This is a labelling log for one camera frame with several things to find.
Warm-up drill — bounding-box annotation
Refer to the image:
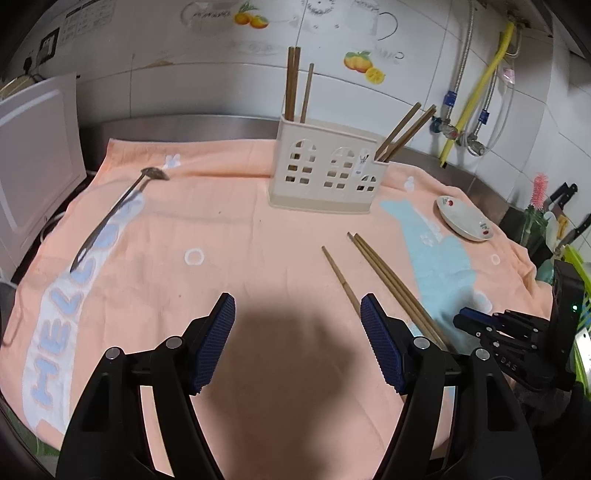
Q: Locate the pink bottle brush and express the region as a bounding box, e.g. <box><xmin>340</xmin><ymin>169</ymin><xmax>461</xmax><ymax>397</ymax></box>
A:
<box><xmin>530</xmin><ymin>173</ymin><xmax>548</xmax><ymax>211</ymax></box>

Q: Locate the metal slotted spoon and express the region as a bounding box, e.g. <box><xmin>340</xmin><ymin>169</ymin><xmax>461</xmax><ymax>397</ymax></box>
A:
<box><xmin>69</xmin><ymin>167</ymin><xmax>169</xmax><ymax>273</ymax></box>

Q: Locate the wall power socket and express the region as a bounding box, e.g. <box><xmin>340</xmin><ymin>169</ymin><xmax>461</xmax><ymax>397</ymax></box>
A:
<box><xmin>36</xmin><ymin>28</ymin><xmax>60</xmax><ymax>66</ymax></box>

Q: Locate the brown wooden chopstick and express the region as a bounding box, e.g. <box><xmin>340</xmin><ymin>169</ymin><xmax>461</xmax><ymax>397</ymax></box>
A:
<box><xmin>322</xmin><ymin>246</ymin><xmax>361</xmax><ymax>316</ymax></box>
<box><xmin>375</xmin><ymin>105</ymin><xmax>437</xmax><ymax>163</ymax></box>
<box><xmin>374</xmin><ymin>102</ymin><xmax>422</xmax><ymax>160</ymax></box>
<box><xmin>352</xmin><ymin>233</ymin><xmax>452</xmax><ymax>353</ymax></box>
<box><xmin>290</xmin><ymin>46</ymin><xmax>301</xmax><ymax>121</ymax></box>
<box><xmin>283</xmin><ymin>46</ymin><xmax>296</xmax><ymax>121</ymax></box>
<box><xmin>346</xmin><ymin>232</ymin><xmax>445</xmax><ymax>351</ymax></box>
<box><xmin>300</xmin><ymin>63</ymin><xmax>315</xmax><ymax>124</ymax></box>

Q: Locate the metal gas valve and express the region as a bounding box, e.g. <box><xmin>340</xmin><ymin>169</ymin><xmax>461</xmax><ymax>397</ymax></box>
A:
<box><xmin>430</xmin><ymin>117</ymin><xmax>461</xmax><ymax>141</ymax></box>

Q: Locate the green glass bottle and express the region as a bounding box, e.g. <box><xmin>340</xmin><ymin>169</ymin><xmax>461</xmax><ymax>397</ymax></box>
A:
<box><xmin>518</xmin><ymin>205</ymin><xmax>548</xmax><ymax>254</ymax></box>

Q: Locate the black handled knife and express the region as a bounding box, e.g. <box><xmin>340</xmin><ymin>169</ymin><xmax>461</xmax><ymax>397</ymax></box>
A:
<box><xmin>544</xmin><ymin>182</ymin><xmax>578</xmax><ymax>210</ymax></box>

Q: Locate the beige plastic utensil holder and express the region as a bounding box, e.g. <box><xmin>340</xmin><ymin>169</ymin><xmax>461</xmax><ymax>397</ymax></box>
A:
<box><xmin>267</xmin><ymin>118</ymin><xmax>388</xmax><ymax>214</ymax></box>

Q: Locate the braided steel hose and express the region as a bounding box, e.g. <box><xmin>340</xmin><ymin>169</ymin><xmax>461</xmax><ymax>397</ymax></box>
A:
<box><xmin>443</xmin><ymin>0</ymin><xmax>477</xmax><ymax>126</ymax></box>
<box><xmin>466</xmin><ymin>45</ymin><xmax>523</xmax><ymax>156</ymax></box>

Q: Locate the white strawberry saucer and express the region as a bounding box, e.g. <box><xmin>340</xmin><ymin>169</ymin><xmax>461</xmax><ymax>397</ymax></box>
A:
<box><xmin>436</xmin><ymin>195</ymin><xmax>494</xmax><ymax>243</ymax></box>

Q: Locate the green plastic rack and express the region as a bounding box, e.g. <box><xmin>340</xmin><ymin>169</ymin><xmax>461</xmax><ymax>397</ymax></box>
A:
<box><xmin>563</xmin><ymin>246</ymin><xmax>590</xmax><ymax>398</ymax></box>

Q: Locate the yellow gas hose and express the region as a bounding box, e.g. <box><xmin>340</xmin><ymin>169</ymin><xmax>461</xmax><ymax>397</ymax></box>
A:
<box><xmin>438</xmin><ymin>20</ymin><xmax>517</xmax><ymax>168</ymax></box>

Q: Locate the peach printed towel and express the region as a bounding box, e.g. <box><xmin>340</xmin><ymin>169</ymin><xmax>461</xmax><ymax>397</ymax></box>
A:
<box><xmin>1</xmin><ymin>140</ymin><xmax>552</xmax><ymax>479</ymax></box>

